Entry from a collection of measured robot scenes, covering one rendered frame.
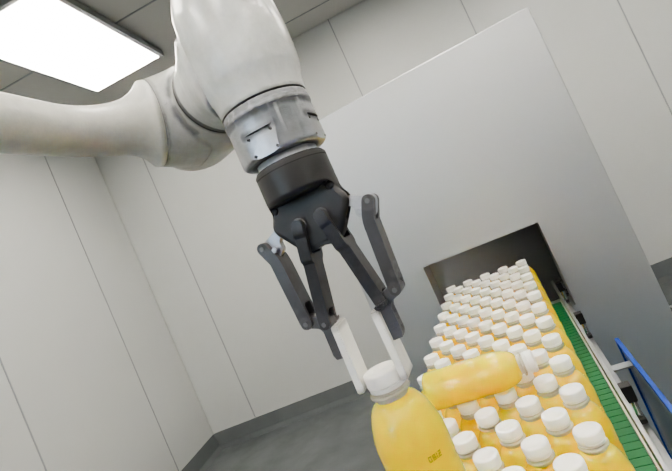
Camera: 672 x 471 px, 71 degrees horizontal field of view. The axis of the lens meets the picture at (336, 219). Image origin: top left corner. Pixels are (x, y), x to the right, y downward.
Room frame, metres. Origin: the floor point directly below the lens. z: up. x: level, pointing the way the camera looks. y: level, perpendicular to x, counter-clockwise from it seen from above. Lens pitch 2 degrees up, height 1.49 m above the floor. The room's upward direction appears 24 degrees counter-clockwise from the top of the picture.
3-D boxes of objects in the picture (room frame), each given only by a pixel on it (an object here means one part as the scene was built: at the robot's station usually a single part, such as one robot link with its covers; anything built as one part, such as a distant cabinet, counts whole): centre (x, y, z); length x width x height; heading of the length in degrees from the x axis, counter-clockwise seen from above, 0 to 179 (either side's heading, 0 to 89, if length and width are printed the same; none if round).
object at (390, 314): (0.45, -0.02, 1.40); 0.03 x 0.01 x 0.05; 72
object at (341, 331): (0.47, 0.04, 1.37); 0.03 x 0.01 x 0.07; 162
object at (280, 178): (0.47, 0.02, 1.53); 0.08 x 0.07 x 0.09; 72
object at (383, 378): (0.46, 0.02, 1.34); 0.04 x 0.04 x 0.02
